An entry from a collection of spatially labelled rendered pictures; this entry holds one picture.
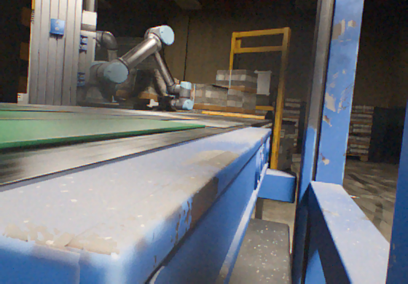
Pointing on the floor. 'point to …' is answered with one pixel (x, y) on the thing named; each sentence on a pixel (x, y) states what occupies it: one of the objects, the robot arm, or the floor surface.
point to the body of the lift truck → (285, 155)
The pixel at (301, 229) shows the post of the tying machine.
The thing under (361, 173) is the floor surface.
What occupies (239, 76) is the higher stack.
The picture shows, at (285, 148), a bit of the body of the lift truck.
